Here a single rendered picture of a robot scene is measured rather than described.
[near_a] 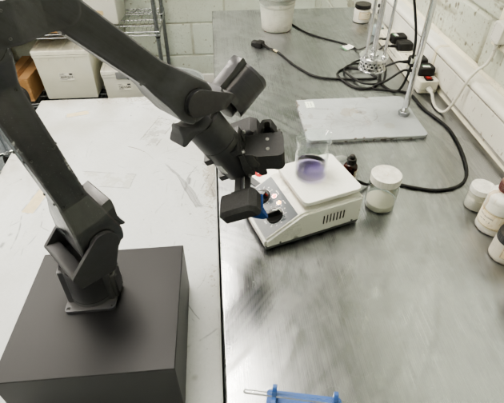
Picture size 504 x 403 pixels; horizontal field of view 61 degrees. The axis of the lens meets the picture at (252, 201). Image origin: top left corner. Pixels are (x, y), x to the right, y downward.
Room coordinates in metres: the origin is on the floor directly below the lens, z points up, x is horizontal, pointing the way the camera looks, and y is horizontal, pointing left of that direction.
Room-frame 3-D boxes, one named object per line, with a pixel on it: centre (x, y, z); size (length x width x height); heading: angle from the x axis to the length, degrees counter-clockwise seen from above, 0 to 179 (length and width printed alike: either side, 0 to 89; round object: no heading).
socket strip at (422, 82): (1.31, -0.48, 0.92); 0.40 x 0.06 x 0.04; 5
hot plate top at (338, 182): (0.63, -0.13, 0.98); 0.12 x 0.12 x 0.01; 23
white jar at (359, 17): (1.69, -0.42, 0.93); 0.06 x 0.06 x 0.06
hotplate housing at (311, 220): (0.62, -0.10, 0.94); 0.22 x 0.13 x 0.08; 113
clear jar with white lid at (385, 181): (0.65, -0.26, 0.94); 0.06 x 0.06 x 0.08
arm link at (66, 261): (0.37, 0.22, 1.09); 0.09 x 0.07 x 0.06; 44
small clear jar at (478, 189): (0.64, -0.45, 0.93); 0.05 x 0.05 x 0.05
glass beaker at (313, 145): (0.64, -0.11, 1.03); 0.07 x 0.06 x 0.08; 128
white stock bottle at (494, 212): (0.58, -0.46, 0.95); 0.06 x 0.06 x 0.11
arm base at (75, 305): (0.36, 0.21, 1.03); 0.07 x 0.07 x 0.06; 5
